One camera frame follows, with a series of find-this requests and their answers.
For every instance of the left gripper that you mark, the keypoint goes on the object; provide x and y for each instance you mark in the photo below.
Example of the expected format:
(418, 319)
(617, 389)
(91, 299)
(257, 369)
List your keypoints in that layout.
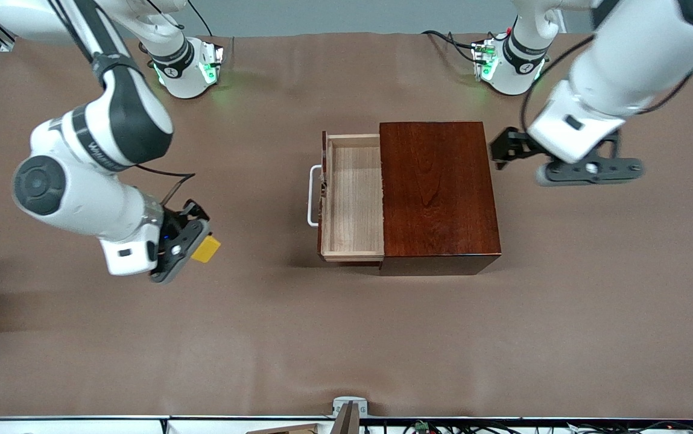
(513, 144)

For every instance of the grey metal table bracket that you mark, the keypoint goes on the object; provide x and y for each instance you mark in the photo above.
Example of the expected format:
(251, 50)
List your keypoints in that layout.
(346, 399)

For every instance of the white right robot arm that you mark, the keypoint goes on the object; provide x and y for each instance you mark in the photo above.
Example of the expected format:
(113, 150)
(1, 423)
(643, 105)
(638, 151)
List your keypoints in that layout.
(117, 120)

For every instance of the light wooden drawer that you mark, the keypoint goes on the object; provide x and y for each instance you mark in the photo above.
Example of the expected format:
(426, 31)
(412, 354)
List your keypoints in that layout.
(352, 205)

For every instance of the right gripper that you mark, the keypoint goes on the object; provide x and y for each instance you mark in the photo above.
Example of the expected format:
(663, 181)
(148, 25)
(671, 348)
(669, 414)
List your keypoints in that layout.
(172, 227)

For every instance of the yellow cube block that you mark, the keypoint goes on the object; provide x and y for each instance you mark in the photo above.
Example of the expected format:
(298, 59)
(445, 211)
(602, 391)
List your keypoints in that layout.
(207, 249)

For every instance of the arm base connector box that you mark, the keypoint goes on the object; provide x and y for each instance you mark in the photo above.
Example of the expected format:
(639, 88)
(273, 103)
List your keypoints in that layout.
(210, 63)
(485, 60)

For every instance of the dark red wooden cabinet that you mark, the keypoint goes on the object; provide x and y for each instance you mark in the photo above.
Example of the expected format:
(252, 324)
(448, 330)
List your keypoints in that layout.
(436, 193)

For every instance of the paper table cover sheet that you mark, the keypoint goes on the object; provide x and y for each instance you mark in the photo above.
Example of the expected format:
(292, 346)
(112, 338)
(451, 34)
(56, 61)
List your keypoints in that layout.
(141, 361)

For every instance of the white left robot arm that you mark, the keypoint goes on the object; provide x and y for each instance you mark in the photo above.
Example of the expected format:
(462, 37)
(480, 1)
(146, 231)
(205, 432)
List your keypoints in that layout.
(642, 54)

